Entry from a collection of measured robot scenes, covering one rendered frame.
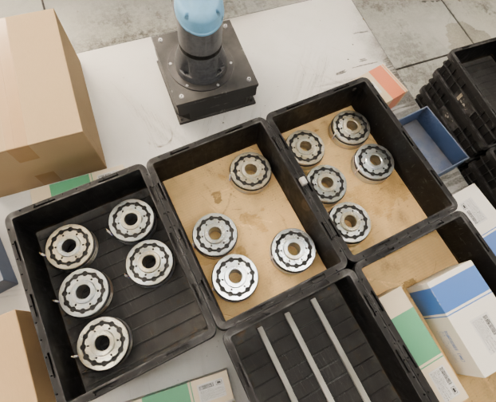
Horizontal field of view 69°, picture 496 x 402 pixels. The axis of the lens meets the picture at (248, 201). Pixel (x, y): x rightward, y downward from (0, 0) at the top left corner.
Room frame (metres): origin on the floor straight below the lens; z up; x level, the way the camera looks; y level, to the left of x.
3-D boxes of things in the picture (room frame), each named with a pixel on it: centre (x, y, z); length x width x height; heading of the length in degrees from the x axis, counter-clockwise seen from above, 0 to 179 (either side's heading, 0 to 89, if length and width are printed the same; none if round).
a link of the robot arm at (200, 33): (0.73, 0.21, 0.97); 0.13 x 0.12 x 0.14; 25
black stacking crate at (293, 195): (0.26, 0.00, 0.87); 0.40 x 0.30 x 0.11; 37
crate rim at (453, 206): (0.44, -0.23, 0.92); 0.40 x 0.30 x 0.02; 37
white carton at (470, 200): (0.41, -0.62, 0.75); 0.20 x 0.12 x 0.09; 39
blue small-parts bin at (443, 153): (0.65, -0.49, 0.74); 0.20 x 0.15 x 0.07; 40
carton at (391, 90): (0.80, -0.32, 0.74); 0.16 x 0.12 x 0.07; 134
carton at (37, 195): (0.30, 0.44, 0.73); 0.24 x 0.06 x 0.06; 121
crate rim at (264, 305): (0.26, 0.00, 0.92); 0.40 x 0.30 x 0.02; 37
